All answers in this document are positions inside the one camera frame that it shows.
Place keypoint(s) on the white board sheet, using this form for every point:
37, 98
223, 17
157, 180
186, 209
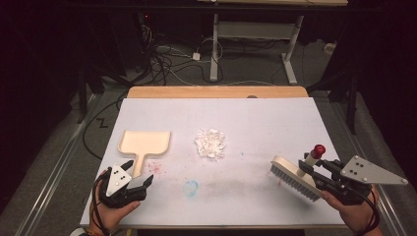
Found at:
249, 124

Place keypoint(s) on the small white box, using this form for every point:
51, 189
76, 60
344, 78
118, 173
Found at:
329, 48

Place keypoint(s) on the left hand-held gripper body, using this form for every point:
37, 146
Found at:
116, 183

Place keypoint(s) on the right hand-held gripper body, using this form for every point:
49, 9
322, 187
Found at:
367, 172

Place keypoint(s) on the white power adapter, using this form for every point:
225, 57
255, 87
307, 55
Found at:
196, 56

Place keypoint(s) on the wooden table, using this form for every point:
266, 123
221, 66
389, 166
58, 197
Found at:
213, 91

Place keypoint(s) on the metal floor rail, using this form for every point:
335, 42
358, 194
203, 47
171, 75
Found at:
53, 177
390, 213

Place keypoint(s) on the pile of white paper scraps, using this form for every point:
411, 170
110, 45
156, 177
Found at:
209, 144

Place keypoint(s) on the person's left hand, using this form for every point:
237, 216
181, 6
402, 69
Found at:
111, 218

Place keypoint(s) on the white-legged desk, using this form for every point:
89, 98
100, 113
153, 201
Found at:
255, 30

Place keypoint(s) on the person's right hand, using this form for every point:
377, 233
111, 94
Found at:
357, 218

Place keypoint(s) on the white sleeve cuff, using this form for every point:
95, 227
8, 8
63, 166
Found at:
78, 232

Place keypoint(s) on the cream plastic dustpan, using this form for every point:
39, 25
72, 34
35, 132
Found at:
144, 142

